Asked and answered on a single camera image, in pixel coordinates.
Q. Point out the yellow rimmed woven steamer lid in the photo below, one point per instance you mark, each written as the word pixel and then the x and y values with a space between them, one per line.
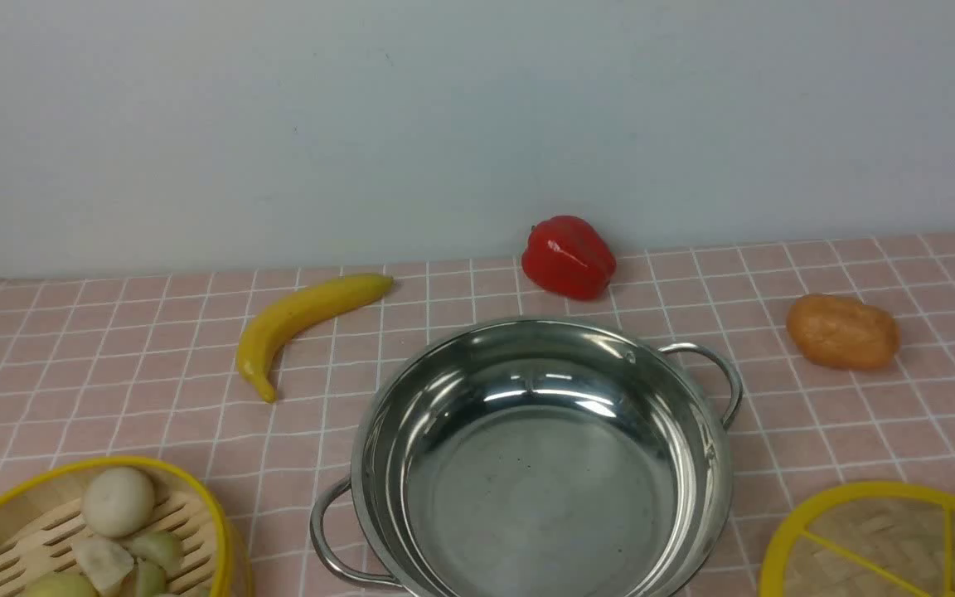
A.
pixel 864 539

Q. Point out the yellow rimmed bamboo steamer basket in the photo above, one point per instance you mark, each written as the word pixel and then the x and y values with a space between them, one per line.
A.
pixel 41 519

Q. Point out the stainless steel pot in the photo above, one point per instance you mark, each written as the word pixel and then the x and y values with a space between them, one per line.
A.
pixel 537 457

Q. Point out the red plastic bell pepper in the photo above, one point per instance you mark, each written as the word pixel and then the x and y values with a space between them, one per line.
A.
pixel 565 255

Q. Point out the yellow plastic banana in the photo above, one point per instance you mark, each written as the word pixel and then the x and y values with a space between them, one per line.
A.
pixel 277 324

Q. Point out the pink checkered tablecloth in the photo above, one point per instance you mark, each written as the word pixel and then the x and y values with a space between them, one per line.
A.
pixel 145 365

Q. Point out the orange brown plastic potato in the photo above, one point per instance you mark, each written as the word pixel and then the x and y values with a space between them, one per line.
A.
pixel 842 333

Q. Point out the green dumpling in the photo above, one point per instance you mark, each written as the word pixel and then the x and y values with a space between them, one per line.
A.
pixel 161 548

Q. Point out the white round bun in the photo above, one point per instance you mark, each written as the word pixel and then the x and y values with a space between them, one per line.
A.
pixel 118 502

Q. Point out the white dumpling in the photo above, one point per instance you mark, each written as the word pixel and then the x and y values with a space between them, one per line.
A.
pixel 105 563

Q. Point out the pale green round bun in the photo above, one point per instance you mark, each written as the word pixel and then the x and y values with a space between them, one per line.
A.
pixel 60 585

